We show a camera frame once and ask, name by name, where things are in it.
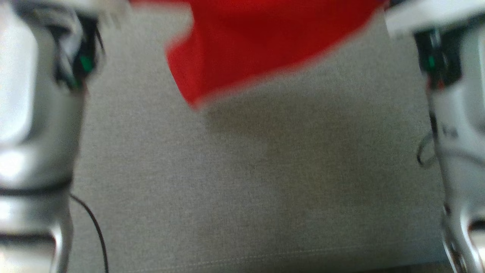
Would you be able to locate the red shirt with white trim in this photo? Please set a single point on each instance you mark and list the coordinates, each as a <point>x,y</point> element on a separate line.
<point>246,49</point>

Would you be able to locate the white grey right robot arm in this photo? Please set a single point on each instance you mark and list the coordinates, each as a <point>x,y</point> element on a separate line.
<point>462,113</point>

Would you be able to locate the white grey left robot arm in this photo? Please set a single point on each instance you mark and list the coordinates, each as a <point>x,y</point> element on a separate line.
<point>34,113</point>

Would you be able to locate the large grey sofa seat cushion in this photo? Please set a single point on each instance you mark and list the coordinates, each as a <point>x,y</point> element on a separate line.
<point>246,182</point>

